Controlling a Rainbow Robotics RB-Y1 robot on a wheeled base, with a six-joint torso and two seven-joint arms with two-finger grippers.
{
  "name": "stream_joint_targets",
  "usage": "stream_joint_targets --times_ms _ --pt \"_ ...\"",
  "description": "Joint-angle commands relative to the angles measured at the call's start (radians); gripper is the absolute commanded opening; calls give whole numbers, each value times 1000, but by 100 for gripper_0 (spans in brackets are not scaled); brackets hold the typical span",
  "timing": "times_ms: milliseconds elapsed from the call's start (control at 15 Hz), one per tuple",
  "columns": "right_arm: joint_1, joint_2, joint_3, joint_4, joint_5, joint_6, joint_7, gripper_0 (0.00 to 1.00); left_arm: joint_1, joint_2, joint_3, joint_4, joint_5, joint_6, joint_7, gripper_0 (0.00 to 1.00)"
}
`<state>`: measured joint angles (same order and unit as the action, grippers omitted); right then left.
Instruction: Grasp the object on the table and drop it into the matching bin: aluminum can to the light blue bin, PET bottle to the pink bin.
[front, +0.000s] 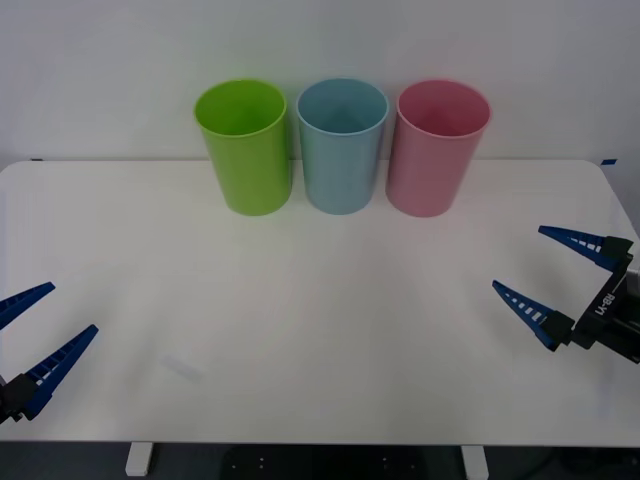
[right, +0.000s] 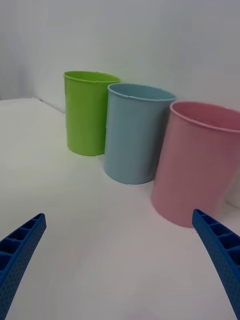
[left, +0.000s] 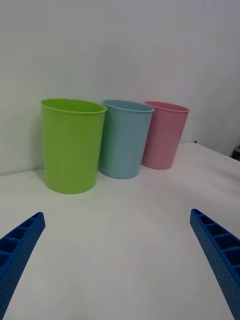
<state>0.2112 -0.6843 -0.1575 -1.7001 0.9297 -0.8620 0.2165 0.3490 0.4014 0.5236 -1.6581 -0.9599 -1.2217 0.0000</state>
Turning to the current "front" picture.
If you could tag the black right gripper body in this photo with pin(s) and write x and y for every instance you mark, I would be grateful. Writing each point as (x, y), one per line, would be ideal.
(607, 320)

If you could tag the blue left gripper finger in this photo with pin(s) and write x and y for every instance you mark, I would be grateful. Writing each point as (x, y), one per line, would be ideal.
(22, 300)
(55, 367)

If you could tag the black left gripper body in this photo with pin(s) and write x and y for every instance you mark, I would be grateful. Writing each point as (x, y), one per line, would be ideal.
(6, 405)

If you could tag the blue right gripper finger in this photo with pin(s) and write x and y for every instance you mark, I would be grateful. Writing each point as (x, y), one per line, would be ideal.
(590, 245)
(537, 317)

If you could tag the white table leg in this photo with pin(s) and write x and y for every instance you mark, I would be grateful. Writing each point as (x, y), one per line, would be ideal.
(137, 459)
(474, 461)

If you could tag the pink plastic bin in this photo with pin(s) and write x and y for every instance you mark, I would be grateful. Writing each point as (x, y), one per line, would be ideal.
(430, 170)

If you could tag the pale blue plastic bin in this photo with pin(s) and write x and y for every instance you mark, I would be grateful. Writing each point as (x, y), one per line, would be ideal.
(340, 172)

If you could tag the yellow-green plastic bin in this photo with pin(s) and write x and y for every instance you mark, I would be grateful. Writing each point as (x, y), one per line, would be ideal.
(250, 170)

